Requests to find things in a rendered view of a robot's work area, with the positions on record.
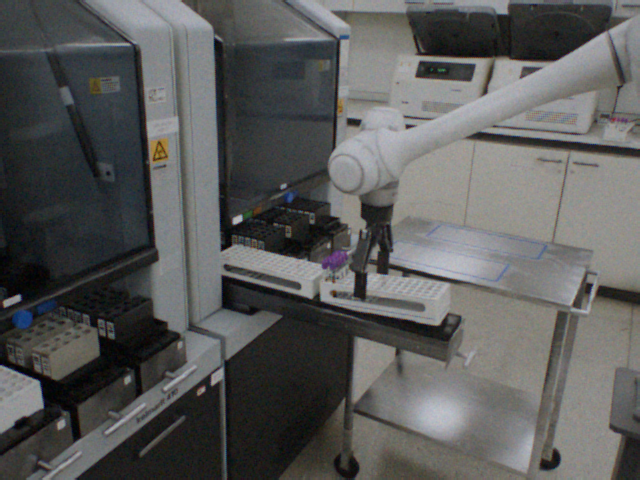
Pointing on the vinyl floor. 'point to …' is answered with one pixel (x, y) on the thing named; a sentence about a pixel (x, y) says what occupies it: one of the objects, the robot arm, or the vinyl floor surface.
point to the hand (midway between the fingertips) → (371, 283)
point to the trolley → (396, 400)
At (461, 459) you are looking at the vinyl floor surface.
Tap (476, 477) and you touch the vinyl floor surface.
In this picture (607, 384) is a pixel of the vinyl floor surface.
